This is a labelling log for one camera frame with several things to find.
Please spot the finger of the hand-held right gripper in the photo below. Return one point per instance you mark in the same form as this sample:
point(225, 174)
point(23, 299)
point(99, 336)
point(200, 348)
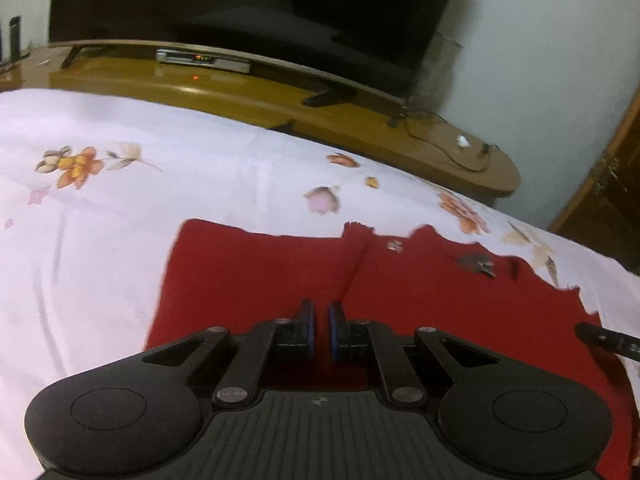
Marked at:
point(610, 342)

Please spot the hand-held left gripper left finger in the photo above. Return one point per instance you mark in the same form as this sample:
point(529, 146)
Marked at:
point(310, 332)

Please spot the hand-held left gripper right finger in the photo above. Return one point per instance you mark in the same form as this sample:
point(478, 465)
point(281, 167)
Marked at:
point(334, 332)

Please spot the red sweater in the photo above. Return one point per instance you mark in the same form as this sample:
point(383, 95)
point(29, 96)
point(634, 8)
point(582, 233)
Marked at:
point(240, 275)

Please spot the brown wooden door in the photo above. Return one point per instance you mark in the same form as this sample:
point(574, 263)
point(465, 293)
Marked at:
point(600, 200)

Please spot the floral bed sheet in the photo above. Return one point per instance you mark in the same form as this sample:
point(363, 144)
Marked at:
point(125, 235)

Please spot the small white object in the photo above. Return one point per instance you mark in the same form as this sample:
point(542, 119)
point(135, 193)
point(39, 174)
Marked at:
point(462, 141)

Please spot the wooden television stand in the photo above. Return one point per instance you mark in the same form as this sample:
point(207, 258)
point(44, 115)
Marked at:
point(240, 95)

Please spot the silver set-top box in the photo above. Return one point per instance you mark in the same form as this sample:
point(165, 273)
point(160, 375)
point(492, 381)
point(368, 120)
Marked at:
point(202, 59)

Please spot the black flat-screen television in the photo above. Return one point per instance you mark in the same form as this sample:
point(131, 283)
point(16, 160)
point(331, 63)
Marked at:
point(250, 5)

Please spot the black upright device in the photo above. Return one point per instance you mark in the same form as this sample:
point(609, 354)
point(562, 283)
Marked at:
point(15, 37)

